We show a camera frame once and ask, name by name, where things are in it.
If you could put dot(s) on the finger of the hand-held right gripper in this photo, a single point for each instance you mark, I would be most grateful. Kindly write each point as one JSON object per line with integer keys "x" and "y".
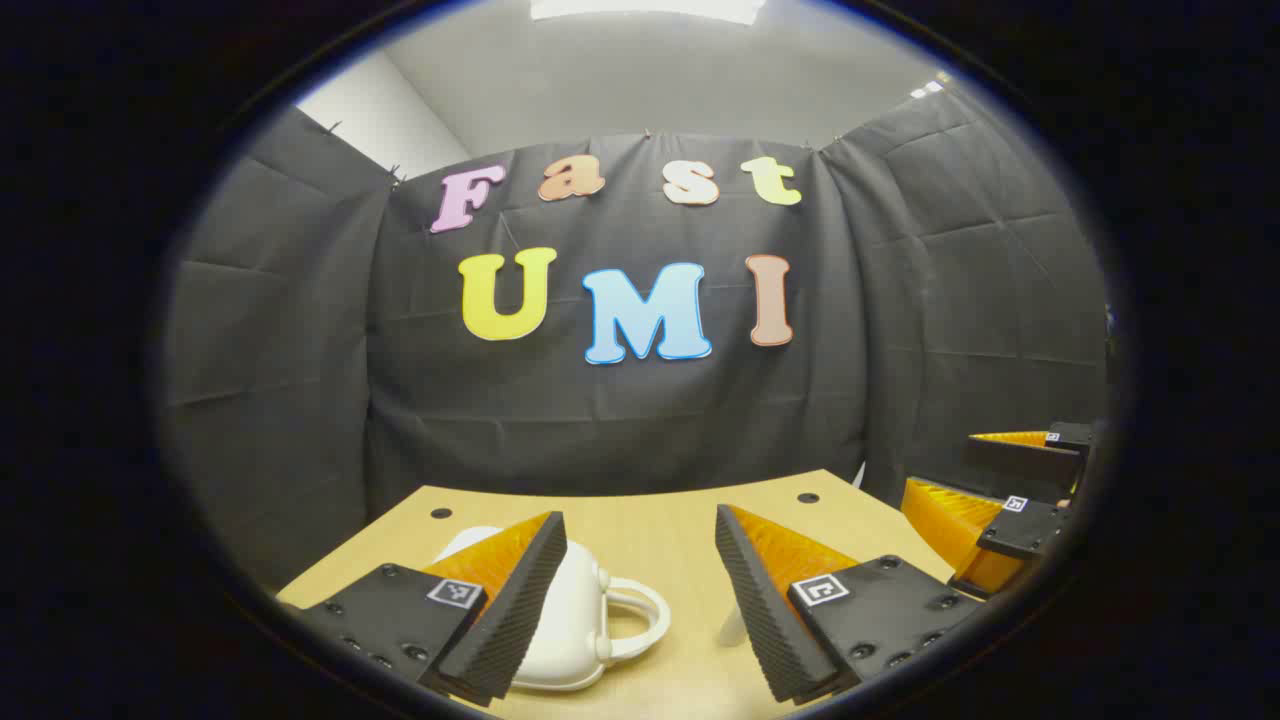
{"x": 1025, "y": 530}
{"x": 1020, "y": 465}

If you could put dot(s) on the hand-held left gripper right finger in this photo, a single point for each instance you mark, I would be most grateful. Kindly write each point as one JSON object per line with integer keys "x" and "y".
{"x": 760, "y": 610}

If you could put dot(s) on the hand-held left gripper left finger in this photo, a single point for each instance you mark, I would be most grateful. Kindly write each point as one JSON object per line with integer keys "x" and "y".
{"x": 520, "y": 610}

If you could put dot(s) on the white suitcase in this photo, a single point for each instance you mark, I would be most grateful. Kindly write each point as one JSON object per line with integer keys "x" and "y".
{"x": 570, "y": 625}

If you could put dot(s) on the black backdrop cloth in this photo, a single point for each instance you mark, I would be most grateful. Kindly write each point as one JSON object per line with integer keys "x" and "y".
{"x": 620, "y": 420}

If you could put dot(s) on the ceiling light panel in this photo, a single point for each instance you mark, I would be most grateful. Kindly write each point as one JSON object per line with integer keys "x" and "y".
{"x": 650, "y": 8}

